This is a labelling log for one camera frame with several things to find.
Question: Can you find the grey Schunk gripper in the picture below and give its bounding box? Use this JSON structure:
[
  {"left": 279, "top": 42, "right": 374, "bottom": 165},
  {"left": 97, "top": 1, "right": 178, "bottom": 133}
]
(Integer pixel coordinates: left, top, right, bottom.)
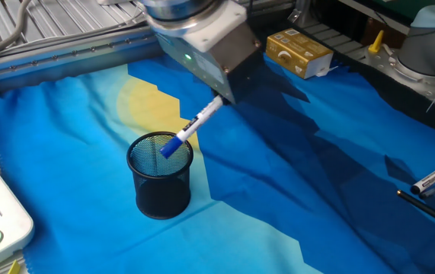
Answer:
[{"left": 155, "top": 21, "right": 264, "bottom": 107}]

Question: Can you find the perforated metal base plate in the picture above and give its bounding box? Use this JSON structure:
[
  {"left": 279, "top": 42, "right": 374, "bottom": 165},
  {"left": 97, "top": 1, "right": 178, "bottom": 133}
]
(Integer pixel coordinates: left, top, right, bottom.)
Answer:
[{"left": 357, "top": 41, "right": 435, "bottom": 115}]

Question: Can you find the yellow cardboard box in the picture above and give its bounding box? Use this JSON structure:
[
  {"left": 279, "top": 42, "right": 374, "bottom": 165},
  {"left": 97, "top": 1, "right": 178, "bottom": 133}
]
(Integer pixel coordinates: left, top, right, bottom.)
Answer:
[{"left": 265, "top": 27, "right": 334, "bottom": 80}]

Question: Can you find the yellow plastic clamp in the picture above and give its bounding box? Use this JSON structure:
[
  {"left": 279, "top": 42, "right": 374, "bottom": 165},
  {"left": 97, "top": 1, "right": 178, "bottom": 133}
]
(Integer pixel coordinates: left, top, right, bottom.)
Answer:
[{"left": 367, "top": 30, "right": 385, "bottom": 54}]

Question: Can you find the black and gold pen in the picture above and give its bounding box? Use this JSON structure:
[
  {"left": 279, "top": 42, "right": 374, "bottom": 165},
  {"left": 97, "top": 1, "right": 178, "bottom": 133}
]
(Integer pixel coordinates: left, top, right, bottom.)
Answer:
[{"left": 396, "top": 189, "right": 435, "bottom": 233}]

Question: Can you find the black mesh pen holder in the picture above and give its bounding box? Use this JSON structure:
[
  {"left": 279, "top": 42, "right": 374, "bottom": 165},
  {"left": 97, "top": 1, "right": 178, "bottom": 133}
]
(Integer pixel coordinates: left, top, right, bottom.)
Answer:
[{"left": 126, "top": 131, "right": 194, "bottom": 221}]

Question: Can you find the grey thick hose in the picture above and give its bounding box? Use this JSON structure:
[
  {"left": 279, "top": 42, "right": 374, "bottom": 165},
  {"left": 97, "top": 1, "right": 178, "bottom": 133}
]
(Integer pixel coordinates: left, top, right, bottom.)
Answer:
[{"left": 0, "top": 0, "right": 34, "bottom": 64}]

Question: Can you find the grey aluminium rail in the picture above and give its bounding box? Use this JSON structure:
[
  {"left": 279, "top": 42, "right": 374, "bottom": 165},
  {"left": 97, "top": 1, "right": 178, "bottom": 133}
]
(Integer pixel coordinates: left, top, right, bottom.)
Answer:
[{"left": 0, "top": 14, "right": 165, "bottom": 94}]

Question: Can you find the blue mountain print cloth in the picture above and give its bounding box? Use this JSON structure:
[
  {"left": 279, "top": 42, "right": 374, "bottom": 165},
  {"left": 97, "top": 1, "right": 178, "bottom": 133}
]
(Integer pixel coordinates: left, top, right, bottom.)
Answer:
[{"left": 0, "top": 49, "right": 435, "bottom": 274}]

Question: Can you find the blue-capped white marker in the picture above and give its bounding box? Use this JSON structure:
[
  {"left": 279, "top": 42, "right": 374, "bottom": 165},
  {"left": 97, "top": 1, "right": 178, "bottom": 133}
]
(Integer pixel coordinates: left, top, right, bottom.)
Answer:
[{"left": 159, "top": 94, "right": 225, "bottom": 160}]

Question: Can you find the brown box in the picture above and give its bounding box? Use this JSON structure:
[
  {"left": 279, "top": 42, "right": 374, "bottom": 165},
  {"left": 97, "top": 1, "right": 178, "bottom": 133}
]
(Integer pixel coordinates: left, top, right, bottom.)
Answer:
[{"left": 361, "top": 17, "right": 408, "bottom": 46}]

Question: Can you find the silver force sensor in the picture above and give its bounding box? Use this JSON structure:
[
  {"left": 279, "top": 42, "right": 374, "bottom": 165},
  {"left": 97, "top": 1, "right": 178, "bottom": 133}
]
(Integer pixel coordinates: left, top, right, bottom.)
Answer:
[{"left": 140, "top": 0, "right": 222, "bottom": 22}]

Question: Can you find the white adapter plate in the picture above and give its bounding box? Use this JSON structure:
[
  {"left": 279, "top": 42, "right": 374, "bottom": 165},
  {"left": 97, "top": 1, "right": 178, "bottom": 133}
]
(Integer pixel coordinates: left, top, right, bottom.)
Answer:
[{"left": 146, "top": 2, "right": 248, "bottom": 53}]

